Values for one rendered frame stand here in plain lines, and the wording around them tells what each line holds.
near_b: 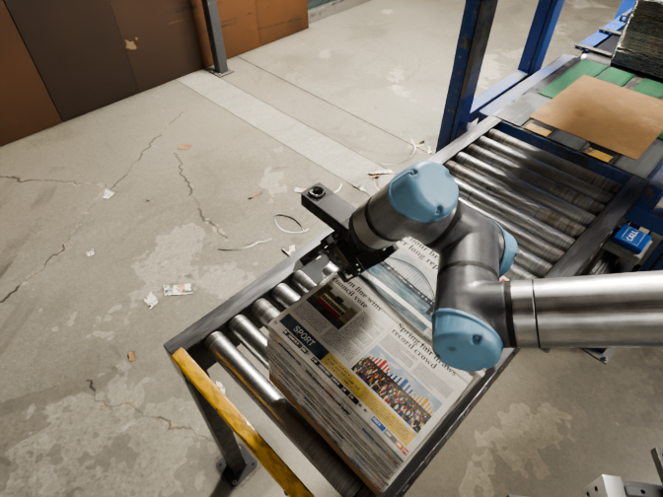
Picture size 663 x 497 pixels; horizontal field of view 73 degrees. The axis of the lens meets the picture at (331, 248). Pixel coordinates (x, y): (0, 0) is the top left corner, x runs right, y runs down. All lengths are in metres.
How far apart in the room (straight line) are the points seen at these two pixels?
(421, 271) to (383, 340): 0.16
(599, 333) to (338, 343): 0.36
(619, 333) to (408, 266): 0.40
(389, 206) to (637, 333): 0.29
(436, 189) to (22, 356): 1.99
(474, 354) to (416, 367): 0.22
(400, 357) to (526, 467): 1.19
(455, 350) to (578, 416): 1.53
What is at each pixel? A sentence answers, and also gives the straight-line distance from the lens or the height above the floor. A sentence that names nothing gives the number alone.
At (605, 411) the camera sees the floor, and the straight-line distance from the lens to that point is 2.08.
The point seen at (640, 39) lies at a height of 0.91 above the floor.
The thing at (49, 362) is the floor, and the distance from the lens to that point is 2.21.
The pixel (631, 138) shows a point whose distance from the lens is 1.87.
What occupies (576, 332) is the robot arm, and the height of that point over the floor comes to 1.27.
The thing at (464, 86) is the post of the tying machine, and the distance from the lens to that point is 1.83.
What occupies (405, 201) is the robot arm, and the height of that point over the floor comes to 1.30.
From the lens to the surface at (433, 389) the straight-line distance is 0.71.
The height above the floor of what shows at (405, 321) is 1.04.
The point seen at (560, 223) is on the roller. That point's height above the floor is 0.79.
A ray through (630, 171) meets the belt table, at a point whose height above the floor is 0.80.
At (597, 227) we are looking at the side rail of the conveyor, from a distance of 1.43.
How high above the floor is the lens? 1.66
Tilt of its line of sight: 47 degrees down
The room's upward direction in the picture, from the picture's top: straight up
